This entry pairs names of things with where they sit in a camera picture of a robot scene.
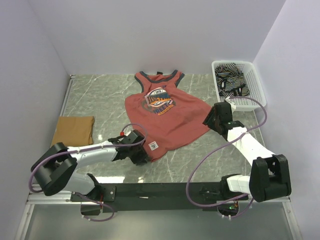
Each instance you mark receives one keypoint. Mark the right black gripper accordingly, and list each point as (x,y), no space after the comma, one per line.
(208,120)

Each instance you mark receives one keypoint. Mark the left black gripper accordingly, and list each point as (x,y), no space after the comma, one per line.
(140,159)

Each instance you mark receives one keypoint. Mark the rust red tank top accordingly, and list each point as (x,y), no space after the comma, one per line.
(171,117)

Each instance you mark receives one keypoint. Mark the tan ribbed tank top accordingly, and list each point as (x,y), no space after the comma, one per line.
(74,131)

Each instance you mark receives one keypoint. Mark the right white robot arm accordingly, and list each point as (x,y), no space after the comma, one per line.
(269,177)

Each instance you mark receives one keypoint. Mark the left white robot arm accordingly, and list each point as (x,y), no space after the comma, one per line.
(56,170)

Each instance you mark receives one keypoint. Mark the striped multicolour tank top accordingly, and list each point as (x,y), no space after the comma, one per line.
(231,81)

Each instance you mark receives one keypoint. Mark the white plastic laundry basket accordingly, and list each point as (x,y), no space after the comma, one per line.
(251,77)

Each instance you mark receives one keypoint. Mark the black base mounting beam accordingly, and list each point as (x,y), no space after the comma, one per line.
(123,197)

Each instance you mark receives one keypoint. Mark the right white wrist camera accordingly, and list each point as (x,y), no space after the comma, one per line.
(231,102)

